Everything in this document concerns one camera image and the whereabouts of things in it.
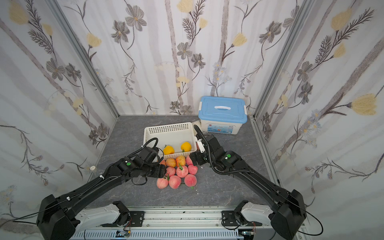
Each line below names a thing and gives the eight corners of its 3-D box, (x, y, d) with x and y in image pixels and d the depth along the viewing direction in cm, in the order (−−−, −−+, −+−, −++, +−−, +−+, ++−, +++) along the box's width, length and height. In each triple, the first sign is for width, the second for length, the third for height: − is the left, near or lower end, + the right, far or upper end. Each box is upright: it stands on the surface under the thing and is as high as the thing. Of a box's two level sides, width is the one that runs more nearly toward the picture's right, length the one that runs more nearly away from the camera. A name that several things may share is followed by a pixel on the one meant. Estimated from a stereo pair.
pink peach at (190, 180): (184, 186, 86) (184, 183, 81) (185, 178, 89) (184, 174, 85) (197, 186, 86) (197, 183, 81) (197, 178, 89) (197, 174, 85)
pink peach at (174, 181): (169, 189, 85) (168, 186, 81) (170, 178, 89) (169, 174, 85) (180, 189, 85) (180, 186, 81) (181, 178, 89) (180, 174, 85)
